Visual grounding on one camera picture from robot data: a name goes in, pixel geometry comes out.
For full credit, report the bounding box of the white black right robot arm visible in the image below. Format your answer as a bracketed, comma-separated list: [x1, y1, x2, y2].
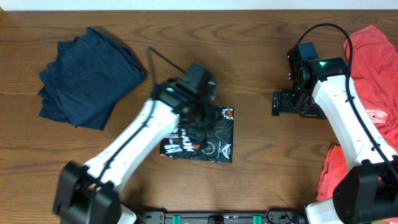
[272, 43, 397, 223]

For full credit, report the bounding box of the red pink clothes pile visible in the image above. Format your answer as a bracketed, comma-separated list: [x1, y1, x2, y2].
[316, 25, 397, 201]

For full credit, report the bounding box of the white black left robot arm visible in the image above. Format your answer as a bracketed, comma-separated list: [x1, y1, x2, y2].
[53, 63, 217, 224]

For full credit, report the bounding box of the black patterned sports jersey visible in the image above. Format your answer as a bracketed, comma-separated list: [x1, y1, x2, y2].
[160, 106, 234, 163]

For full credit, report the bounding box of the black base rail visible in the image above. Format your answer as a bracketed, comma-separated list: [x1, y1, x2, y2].
[136, 207, 308, 224]

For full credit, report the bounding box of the folded navy blue garment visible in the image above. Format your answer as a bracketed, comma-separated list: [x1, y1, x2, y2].
[38, 27, 146, 130]

